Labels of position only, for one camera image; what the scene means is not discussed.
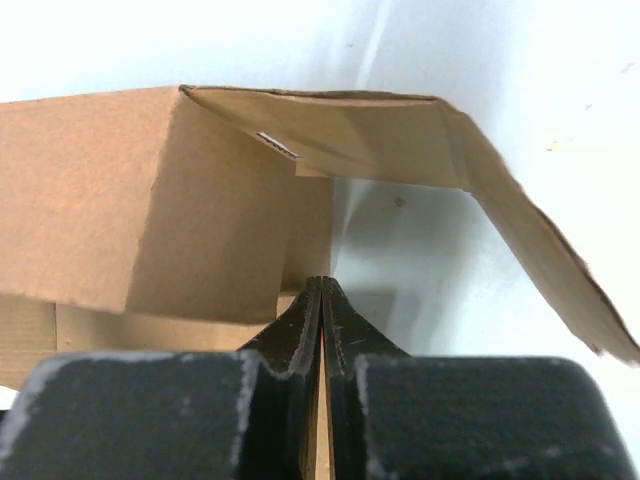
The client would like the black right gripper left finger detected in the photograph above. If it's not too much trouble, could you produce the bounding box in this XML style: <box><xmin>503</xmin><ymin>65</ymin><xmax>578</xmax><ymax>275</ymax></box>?
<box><xmin>1</xmin><ymin>278</ymin><xmax>320</xmax><ymax>479</ymax></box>

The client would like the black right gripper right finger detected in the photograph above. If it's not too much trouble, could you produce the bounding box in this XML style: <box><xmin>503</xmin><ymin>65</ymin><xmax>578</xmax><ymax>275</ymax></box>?
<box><xmin>321</xmin><ymin>277</ymin><xmax>633</xmax><ymax>479</ymax></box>

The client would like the brown cardboard box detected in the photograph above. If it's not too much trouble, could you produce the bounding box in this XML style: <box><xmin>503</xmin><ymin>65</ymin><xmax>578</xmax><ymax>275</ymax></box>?
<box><xmin>1</xmin><ymin>86</ymin><xmax>639</xmax><ymax>400</ymax></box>

